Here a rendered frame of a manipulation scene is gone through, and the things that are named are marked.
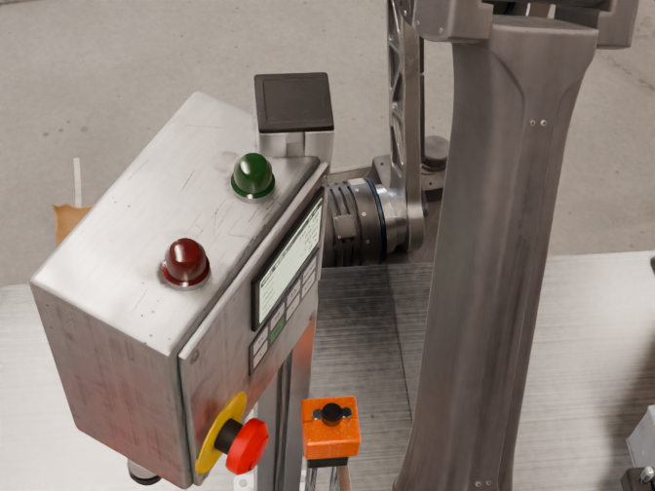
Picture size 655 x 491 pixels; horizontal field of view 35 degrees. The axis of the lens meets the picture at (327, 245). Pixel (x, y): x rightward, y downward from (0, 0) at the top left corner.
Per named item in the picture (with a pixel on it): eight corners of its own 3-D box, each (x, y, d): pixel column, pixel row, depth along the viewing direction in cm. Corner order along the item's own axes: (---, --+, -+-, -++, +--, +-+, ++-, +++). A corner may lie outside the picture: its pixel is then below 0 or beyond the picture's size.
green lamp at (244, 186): (221, 192, 61) (220, 167, 59) (246, 162, 62) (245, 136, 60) (260, 210, 60) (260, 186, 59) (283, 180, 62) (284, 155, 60)
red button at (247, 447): (205, 443, 66) (245, 466, 65) (237, 396, 68) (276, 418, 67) (207, 468, 69) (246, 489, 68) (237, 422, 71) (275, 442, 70)
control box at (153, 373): (72, 429, 72) (23, 280, 57) (207, 255, 81) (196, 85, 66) (197, 500, 70) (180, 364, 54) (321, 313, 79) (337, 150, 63)
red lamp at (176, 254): (153, 278, 57) (149, 254, 55) (179, 245, 59) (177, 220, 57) (193, 299, 57) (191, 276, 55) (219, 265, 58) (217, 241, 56)
